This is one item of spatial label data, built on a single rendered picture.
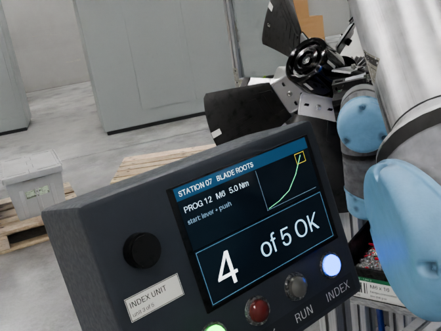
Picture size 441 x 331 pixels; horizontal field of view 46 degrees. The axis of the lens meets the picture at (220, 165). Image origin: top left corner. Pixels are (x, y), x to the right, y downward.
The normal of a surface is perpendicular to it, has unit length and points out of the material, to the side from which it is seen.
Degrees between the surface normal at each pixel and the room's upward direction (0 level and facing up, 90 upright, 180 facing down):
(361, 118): 90
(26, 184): 96
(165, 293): 75
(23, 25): 90
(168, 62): 90
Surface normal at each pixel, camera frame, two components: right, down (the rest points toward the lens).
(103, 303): -0.77, 0.30
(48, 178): 0.41, 0.31
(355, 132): -0.25, 0.33
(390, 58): -0.84, -0.29
